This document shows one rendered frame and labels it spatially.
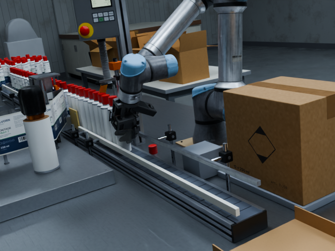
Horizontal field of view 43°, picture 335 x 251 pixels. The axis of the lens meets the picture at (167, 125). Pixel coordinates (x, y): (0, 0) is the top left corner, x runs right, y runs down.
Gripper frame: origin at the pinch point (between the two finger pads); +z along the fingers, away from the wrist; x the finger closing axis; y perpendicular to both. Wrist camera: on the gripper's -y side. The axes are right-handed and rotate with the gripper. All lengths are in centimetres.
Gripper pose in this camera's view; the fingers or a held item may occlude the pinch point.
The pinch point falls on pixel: (129, 139)
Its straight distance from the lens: 155.3
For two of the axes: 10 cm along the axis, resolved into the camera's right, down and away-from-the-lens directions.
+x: 5.1, 6.3, -5.9
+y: -8.5, 2.5, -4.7
